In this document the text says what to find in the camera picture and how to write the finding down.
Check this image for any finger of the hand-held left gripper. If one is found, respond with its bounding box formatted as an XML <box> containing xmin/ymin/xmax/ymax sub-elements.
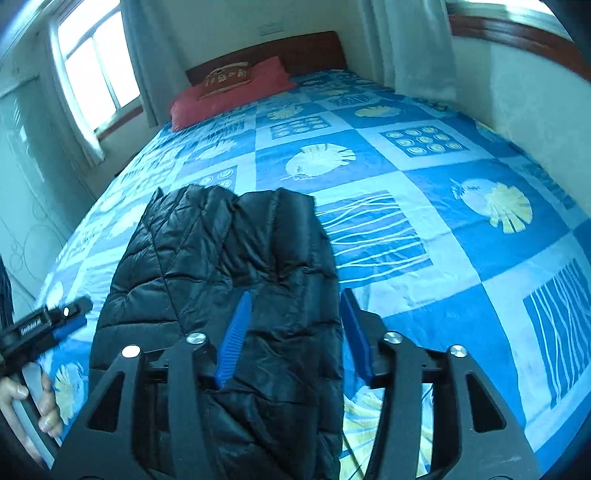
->
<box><xmin>46</xmin><ymin>296</ymin><xmax>94</xmax><ymax>325</ymax></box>
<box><xmin>44</xmin><ymin>316</ymin><xmax>89</xmax><ymax>346</ymax></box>

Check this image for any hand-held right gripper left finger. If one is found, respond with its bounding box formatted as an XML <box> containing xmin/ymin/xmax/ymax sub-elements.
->
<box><xmin>51</xmin><ymin>291</ymin><xmax>254</xmax><ymax>480</ymax></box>

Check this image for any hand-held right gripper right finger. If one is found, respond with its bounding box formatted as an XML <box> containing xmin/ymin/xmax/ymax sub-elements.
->
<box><xmin>339</xmin><ymin>288</ymin><xmax>543</xmax><ymax>480</ymax></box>

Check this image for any black puffer jacket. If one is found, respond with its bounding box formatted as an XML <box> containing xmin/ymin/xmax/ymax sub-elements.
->
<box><xmin>88</xmin><ymin>184</ymin><xmax>345</xmax><ymax>480</ymax></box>

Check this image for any person's left hand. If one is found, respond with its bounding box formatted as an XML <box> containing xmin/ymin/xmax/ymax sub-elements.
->
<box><xmin>0</xmin><ymin>370</ymin><xmax>64</xmax><ymax>462</ymax></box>

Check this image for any dark cloth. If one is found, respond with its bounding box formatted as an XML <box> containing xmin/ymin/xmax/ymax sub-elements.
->
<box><xmin>0</xmin><ymin>256</ymin><xmax>14</xmax><ymax>324</ymax></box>

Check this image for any wardrobe with frosted glass door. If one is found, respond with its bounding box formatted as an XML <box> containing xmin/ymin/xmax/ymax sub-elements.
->
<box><xmin>0</xmin><ymin>78</ymin><xmax>99</xmax><ymax>308</ymax></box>

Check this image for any blue patterned bedspread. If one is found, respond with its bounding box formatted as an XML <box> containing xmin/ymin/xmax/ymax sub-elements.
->
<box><xmin>34</xmin><ymin>69</ymin><xmax>591</xmax><ymax>476</ymax></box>

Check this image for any white curtain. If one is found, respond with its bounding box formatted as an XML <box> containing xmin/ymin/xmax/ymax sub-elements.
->
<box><xmin>41</xmin><ymin>28</ymin><xmax>105</xmax><ymax>168</ymax></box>
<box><xmin>120</xmin><ymin>0</ymin><xmax>174</xmax><ymax>131</ymax></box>
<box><xmin>369</xmin><ymin>0</ymin><xmax>458</xmax><ymax>96</ymax></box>

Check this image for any red pillow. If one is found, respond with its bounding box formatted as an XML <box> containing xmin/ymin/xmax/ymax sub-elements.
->
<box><xmin>170</xmin><ymin>56</ymin><xmax>299</xmax><ymax>133</ymax></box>

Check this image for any window with wooden sill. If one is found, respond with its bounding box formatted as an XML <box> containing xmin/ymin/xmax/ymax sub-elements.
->
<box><xmin>54</xmin><ymin>0</ymin><xmax>145</xmax><ymax>139</ymax></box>
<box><xmin>445</xmin><ymin>0</ymin><xmax>591</xmax><ymax>85</ymax></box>

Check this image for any brown printed cushion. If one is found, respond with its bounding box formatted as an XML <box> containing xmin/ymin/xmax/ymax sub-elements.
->
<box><xmin>198</xmin><ymin>62</ymin><xmax>254</xmax><ymax>99</ymax></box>

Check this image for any wooden headboard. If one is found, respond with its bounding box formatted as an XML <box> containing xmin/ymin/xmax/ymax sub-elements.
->
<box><xmin>185</xmin><ymin>31</ymin><xmax>347</xmax><ymax>86</ymax></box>

